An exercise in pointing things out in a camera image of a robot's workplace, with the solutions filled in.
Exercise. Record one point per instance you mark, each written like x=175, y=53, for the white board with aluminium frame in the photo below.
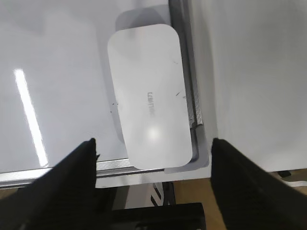
x=56, y=89

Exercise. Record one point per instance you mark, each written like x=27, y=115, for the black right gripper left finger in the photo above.
x=61, y=199

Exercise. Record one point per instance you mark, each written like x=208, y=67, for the white board eraser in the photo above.
x=148, y=78

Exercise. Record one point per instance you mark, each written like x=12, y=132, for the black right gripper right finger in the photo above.
x=250, y=198

